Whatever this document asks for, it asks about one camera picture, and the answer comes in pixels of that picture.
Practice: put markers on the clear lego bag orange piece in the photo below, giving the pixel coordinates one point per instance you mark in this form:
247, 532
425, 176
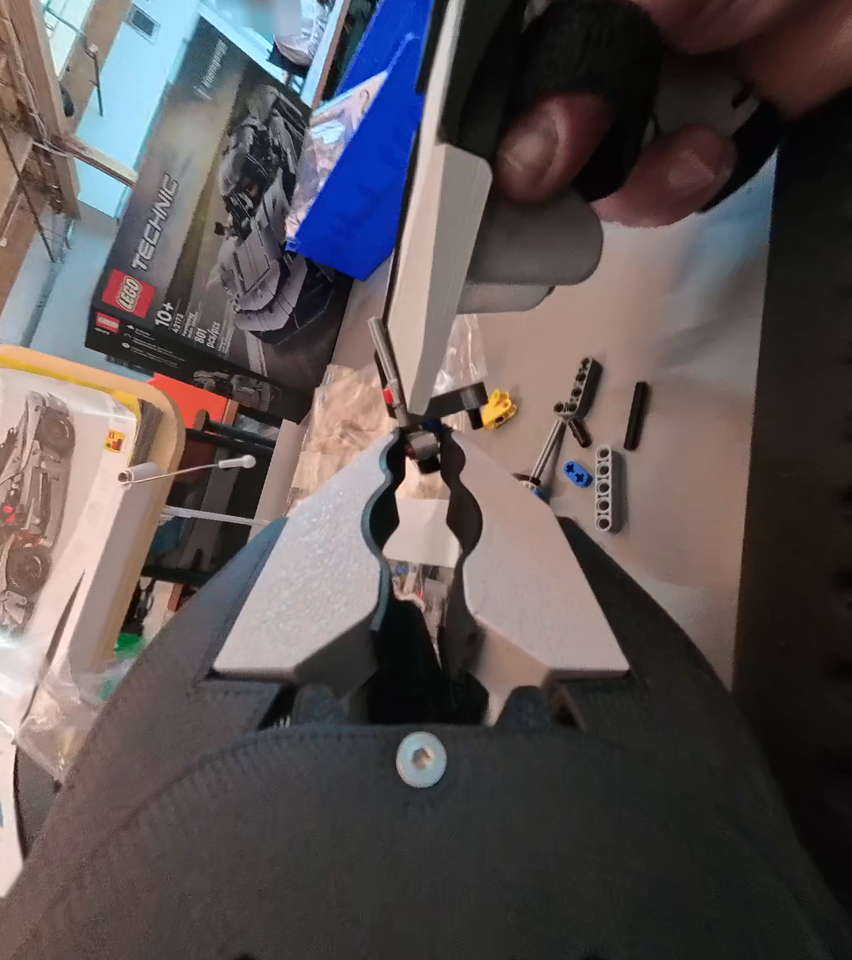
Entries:
336, 427

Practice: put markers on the clear lego parts bag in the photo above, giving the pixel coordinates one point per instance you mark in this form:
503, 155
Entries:
58, 720

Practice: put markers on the long black lego axle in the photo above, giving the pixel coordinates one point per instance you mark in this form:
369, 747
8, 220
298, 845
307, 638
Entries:
637, 415

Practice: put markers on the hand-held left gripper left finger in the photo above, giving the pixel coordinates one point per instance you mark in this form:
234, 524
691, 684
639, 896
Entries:
298, 600

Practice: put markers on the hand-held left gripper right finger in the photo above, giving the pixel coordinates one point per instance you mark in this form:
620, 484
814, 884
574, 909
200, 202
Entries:
546, 600

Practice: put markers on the short black lego pin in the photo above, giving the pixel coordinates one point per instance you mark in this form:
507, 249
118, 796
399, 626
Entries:
582, 433

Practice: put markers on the person's right hand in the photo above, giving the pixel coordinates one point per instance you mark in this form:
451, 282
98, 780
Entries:
553, 150

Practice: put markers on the orange box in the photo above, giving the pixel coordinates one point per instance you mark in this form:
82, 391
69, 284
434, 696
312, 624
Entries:
193, 401

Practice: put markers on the dark grey lego beam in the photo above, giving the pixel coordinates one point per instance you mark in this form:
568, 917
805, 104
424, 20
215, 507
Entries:
579, 386

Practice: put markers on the yellow and black lego assembly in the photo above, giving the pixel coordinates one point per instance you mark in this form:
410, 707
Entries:
424, 444

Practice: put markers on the tall clear lego bag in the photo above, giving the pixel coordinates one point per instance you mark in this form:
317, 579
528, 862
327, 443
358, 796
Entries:
328, 150

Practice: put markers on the grey lego axle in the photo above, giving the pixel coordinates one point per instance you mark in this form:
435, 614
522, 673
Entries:
549, 446

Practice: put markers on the light grey lego beam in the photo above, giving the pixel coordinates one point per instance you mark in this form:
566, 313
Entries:
607, 487

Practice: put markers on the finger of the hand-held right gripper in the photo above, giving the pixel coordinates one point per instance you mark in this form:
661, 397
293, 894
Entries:
433, 262

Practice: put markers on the blue plastic bin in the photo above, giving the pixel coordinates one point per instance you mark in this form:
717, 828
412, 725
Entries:
366, 150

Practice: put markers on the blue thin lego liftarm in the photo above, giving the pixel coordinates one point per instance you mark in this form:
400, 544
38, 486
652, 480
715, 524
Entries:
577, 471

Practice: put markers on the instruction booklet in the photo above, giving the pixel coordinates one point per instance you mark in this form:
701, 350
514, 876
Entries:
21, 525

